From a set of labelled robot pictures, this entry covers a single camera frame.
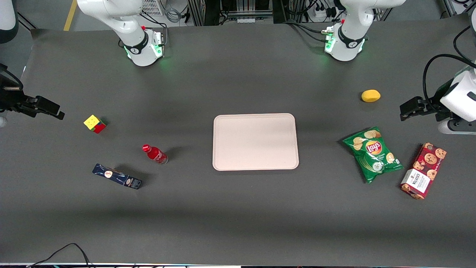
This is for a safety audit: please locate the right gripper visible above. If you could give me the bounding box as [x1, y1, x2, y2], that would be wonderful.
[0, 63, 65, 121]

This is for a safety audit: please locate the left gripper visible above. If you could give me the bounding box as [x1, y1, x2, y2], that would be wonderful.
[400, 69, 476, 122]

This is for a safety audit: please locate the red coke bottle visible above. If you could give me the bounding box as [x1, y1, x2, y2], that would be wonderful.
[142, 144, 168, 165]

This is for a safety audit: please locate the pale pink plastic tray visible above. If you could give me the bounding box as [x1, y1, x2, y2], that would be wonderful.
[212, 113, 299, 171]

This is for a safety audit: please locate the yellow lemon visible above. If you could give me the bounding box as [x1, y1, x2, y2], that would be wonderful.
[361, 89, 381, 103]

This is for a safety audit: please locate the colourful puzzle cube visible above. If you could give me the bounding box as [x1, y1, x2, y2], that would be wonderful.
[83, 115, 107, 134]

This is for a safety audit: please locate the green Lay's chips bag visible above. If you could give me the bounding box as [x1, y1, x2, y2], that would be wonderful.
[342, 127, 404, 184]

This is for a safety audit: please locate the red Walkers cookie box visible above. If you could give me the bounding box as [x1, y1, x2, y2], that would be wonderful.
[400, 143, 447, 200]

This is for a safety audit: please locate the yellow floor tape strip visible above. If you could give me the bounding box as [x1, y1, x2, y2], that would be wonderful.
[63, 0, 78, 32]

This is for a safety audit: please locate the dark blue long box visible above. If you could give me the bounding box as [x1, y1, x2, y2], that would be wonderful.
[92, 163, 143, 190]

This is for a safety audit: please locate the white power strip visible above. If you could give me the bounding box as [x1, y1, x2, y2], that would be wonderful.
[312, 7, 336, 20]

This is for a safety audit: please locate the white perforated box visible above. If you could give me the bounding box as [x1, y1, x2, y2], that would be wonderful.
[141, 0, 164, 16]

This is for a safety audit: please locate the dark grey table mat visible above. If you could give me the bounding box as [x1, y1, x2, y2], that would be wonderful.
[0, 17, 476, 267]

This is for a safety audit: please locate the black aluminium equipment rack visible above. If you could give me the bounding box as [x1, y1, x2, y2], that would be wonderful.
[188, 0, 294, 26]

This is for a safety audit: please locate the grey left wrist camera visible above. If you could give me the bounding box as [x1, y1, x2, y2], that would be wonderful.
[438, 118, 476, 135]

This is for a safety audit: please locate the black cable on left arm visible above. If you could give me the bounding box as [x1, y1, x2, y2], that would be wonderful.
[423, 25, 476, 109]

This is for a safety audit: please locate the aluminium frame post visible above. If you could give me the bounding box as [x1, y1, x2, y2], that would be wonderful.
[443, 0, 459, 17]

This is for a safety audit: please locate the black cables to left arm base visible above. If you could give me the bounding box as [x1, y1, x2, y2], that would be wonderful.
[283, 20, 333, 42]

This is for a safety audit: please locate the black cable at table edge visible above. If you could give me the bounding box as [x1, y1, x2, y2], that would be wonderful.
[26, 243, 91, 268]

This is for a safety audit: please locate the black cable to right arm base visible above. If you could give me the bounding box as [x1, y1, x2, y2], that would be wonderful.
[139, 13, 168, 29]

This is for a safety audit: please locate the grey coiled cable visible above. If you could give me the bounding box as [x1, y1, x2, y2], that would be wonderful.
[165, 4, 183, 23]

